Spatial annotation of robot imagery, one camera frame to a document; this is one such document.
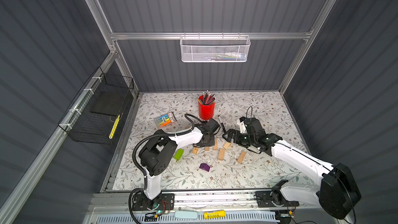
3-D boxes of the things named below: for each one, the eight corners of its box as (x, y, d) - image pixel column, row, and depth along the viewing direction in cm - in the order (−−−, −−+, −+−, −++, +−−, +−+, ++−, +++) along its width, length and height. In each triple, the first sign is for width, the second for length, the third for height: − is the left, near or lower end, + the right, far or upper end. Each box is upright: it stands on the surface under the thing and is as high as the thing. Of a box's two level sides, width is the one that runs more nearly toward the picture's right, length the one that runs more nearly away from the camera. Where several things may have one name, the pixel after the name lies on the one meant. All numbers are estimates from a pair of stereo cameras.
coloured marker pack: (160, 128, 103) (159, 126, 101) (156, 119, 107) (156, 117, 106) (177, 121, 106) (176, 119, 104) (173, 113, 111) (173, 111, 109)
